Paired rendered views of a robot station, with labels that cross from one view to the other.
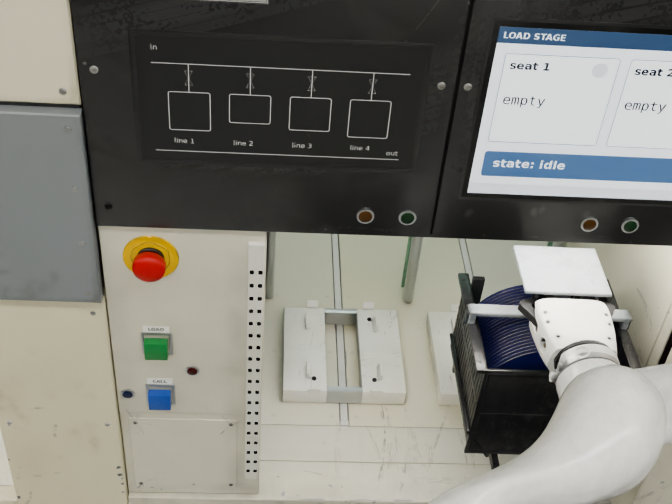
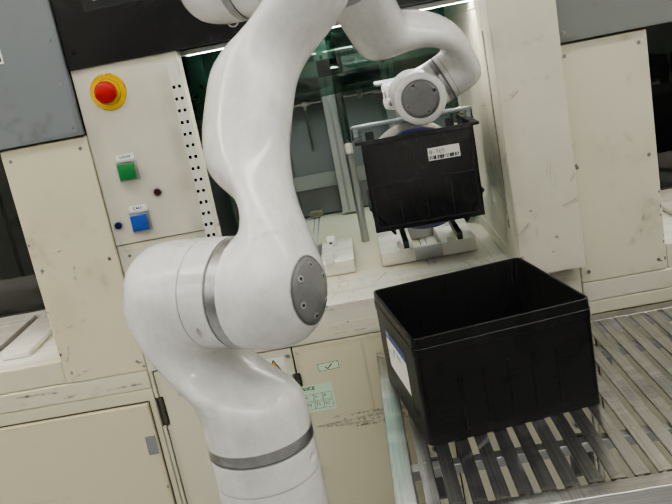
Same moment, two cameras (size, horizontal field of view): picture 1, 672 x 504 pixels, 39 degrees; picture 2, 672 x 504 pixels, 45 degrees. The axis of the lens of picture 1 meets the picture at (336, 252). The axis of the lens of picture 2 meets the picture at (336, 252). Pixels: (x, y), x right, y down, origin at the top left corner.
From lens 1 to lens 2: 103 cm
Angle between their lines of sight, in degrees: 27
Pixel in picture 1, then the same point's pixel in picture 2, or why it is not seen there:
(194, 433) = not seen: hidden behind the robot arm
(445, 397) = (385, 257)
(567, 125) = not seen: outside the picture
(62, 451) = (83, 295)
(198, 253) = (137, 81)
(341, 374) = not seen: hidden behind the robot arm
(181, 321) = (140, 145)
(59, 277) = (52, 117)
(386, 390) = (338, 260)
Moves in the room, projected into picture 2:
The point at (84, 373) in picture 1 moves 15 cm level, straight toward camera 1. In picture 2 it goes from (84, 208) to (81, 220)
